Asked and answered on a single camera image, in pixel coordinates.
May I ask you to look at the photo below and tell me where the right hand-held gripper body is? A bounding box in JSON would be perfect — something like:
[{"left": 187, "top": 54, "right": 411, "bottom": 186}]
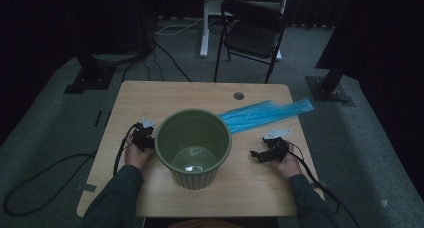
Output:
[{"left": 261, "top": 127, "right": 294, "bottom": 163}]

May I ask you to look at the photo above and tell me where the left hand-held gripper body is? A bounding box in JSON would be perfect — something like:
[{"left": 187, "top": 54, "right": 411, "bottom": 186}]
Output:
[{"left": 131, "top": 117, "right": 157, "bottom": 152}]

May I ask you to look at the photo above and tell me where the blue plastic bag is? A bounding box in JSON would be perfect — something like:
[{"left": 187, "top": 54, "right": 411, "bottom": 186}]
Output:
[{"left": 217, "top": 97, "right": 315, "bottom": 135}]

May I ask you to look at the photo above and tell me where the green plastic bin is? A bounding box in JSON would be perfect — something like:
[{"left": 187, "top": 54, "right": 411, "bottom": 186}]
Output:
[{"left": 154, "top": 108, "right": 233, "bottom": 191}]

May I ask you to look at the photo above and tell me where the person's left hand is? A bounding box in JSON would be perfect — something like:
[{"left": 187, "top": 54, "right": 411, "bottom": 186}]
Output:
[{"left": 124, "top": 130, "right": 156, "bottom": 172}]

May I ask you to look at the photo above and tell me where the person's right hand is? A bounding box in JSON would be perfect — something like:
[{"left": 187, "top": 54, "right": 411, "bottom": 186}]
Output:
[{"left": 267, "top": 147, "right": 304, "bottom": 181}]

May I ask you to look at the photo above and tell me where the black stand with square base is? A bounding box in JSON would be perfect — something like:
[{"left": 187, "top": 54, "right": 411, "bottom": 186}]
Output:
[{"left": 63, "top": 0, "right": 155, "bottom": 95}]

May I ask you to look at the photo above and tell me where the black folding chair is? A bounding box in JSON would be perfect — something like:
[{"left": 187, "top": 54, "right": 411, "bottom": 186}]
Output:
[{"left": 213, "top": 0, "right": 288, "bottom": 85}]

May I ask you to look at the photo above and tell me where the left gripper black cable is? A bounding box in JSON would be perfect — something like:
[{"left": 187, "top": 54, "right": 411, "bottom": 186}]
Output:
[{"left": 112, "top": 122, "right": 139, "bottom": 177}]

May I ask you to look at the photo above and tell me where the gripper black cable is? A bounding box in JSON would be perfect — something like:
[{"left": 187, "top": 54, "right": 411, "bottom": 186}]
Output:
[
  {"left": 112, "top": 122, "right": 139, "bottom": 177},
  {"left": 286, "top": 141, "right": 362, "bottom": 228}
]

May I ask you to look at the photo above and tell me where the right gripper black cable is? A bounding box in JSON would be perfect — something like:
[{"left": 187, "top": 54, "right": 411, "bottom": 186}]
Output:
[{"left": 286, "top": 141, "right": 362, "bottom": 228}]

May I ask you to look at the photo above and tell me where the thin black floor cable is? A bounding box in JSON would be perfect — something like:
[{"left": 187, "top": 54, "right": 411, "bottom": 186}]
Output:
[
  {"left": 121, "top": 47, "right": 165, "bottom": 83},
  {"left": 152, "top": 40, "right": 193, "bottom": 83}
]

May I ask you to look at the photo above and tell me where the black stand with slanted post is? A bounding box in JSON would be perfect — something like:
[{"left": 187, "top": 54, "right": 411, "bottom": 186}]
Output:
[{"left": 305, "top": 0, "right": 356, "bottom": 108}]

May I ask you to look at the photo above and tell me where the long black floor cable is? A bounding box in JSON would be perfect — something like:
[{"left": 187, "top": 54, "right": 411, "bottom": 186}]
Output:
[{"left": 2, "top": 152, "right": 98, "bottom": 218}]

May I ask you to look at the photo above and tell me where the white floor cable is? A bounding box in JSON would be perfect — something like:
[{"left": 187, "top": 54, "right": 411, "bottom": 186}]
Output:
[{"left": 154, "top": 17, "right": 205, "bottom": 37}]

